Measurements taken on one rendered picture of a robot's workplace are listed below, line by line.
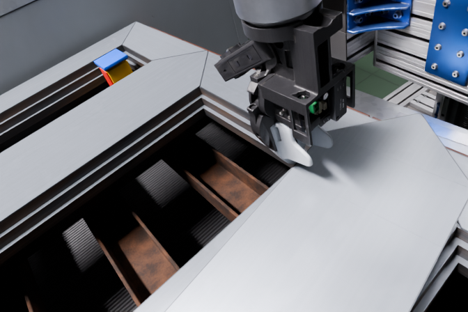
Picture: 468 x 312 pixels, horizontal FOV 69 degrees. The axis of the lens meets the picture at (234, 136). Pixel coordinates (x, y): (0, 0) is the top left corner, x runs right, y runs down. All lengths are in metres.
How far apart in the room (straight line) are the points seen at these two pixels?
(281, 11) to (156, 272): 0.49
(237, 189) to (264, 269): 0.33
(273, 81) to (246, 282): 0.20
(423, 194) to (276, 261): 0.17
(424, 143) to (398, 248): 0.15
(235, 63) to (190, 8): 0.78
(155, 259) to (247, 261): 0.30
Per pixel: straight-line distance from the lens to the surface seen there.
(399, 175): 0.44
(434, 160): 0.46
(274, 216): 0.40
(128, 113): 0.65
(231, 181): 0.70
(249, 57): 0.35
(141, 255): 0.67
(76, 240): 0.97
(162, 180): 0.95
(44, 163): 0.65
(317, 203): 0.41
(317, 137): 0.42
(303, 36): 0.29
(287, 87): 0.32
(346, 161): 0.45
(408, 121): 0.50
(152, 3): 1.08
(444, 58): 0.80
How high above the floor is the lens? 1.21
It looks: 42 degrees down
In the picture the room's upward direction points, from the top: 18 degrees counter-clockwise
